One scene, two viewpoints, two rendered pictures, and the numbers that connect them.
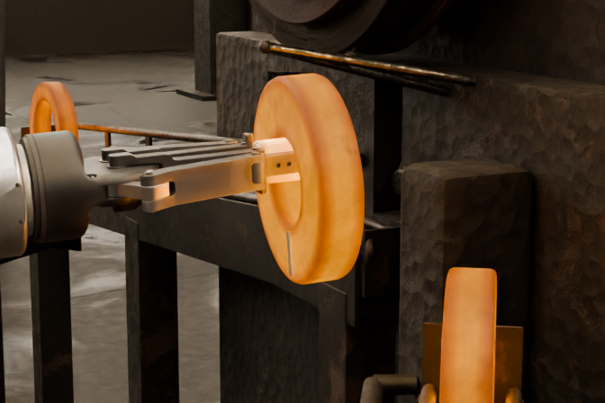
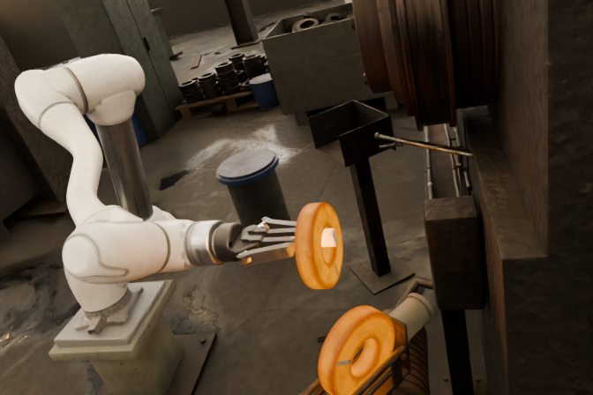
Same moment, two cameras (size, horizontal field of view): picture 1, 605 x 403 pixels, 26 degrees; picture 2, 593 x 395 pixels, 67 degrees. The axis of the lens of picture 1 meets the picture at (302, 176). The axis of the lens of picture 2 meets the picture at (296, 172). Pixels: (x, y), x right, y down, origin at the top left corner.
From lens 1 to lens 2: 75 cm
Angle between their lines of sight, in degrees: 47
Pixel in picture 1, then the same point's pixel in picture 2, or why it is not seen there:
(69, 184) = (223, 251)
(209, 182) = (266, 256)
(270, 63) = not seen: hidden behind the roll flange
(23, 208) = (211, 257)
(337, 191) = (304, 272)
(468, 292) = (335, 335)
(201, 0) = not seen: outside the picture
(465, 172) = (439, 216)
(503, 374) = (399, 339)
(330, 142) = (300, 253)
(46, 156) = (217, 240)
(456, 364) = (321, 366)
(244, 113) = not seen: hidden behind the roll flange
